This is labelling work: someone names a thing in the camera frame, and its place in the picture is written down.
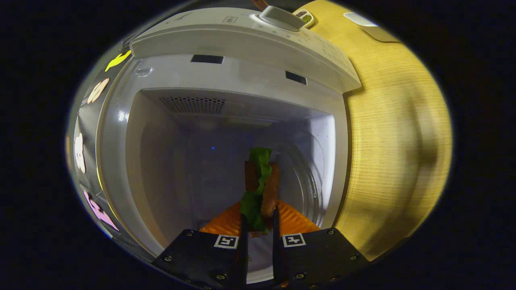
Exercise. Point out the white microwave oven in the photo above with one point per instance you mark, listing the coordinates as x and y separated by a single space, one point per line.
242 44

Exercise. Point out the divided plate with beans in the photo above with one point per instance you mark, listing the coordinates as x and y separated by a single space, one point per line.
304 17

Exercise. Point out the white rectangular tray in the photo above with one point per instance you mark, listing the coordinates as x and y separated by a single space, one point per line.
358 18

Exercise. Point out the sandwich with lettuce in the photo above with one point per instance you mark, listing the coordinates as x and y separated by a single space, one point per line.
269 193

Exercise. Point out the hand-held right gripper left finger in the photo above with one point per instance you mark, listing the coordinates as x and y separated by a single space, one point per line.
244 253

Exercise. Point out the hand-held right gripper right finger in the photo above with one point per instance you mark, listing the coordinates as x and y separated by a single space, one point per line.
276 253

